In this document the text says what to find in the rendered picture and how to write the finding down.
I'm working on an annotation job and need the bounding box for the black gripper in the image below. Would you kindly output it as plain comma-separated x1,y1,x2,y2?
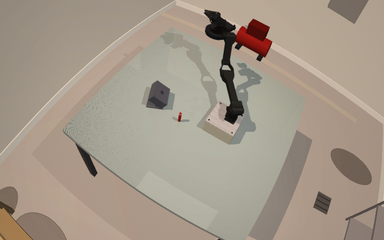
204,9,227,28

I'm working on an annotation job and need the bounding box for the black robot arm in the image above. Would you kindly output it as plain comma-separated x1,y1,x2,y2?
209,21,244,124

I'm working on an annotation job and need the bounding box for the grey sloped panel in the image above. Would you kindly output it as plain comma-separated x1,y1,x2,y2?
146,81,170,110

